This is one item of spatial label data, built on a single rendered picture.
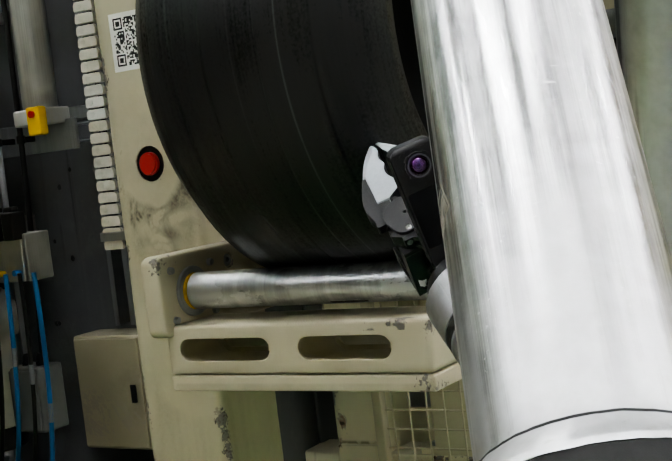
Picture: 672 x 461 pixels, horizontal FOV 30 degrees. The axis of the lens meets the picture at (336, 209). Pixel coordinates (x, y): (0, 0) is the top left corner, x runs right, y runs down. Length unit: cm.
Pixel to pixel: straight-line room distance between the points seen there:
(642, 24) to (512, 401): 44
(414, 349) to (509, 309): 76
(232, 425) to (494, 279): 108
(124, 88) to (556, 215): 112
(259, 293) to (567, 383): 94
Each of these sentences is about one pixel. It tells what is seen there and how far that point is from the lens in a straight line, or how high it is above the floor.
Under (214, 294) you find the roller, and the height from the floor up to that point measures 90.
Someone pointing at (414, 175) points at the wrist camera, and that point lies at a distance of 111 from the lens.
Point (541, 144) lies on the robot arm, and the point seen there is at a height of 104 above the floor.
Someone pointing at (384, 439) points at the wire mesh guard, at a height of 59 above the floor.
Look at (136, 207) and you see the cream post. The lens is 166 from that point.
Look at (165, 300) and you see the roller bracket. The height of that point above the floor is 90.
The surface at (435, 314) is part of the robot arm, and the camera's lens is 110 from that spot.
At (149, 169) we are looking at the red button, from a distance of 163.
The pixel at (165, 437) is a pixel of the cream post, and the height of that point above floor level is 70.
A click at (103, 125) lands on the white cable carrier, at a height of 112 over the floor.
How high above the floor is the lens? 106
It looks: 3 degrees down
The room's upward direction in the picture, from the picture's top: 7 degrees counter-clockwise
